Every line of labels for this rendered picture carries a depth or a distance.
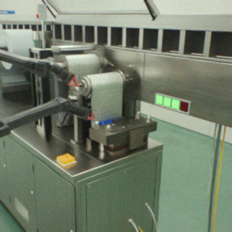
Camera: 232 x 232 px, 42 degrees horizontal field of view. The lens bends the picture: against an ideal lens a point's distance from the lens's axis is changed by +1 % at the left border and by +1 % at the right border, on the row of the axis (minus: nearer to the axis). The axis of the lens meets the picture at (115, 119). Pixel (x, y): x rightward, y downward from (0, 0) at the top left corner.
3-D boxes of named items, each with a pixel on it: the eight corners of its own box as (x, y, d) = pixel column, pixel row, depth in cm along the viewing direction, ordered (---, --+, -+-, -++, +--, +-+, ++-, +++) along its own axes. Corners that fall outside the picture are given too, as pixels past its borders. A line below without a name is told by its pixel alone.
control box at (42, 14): (35, 19, 206) (34, 3, 203) (45, 19, 209) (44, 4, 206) (37, 19, 200) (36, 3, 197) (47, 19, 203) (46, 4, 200)
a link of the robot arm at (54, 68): (47, 70, 158) (54, 61, 157) (44, 66, 163) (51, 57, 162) (57, 77, 162) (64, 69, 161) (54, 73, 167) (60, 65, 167)
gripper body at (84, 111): (87, 120, 168) (77, 116, 163) (77, 116, 175) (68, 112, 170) (92, 110, 168) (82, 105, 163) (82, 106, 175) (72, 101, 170)
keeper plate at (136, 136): (128, 148, 174) (129, 131, 170) (140, 144, 180) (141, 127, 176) (131, 150, 172) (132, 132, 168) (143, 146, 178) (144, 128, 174)
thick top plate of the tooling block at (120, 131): (89, 137, 173) (89, 127, 171) (139, 124, 198) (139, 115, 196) (106, 146, 162) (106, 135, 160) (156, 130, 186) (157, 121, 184)
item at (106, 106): (91, 126, 177) (91, 96, 172) (121, 118, 192) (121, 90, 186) (91, 126, 177) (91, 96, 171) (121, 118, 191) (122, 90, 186)
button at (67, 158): (56, 160, 160) (56, 156, 159) (68, 157, 164) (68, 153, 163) (63, 165, 155) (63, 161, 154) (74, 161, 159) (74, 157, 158)
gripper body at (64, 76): (69, 84, 164) (59, 76, 159) (60, 81, 171) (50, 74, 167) (75, 74, 165) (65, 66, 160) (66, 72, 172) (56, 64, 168)
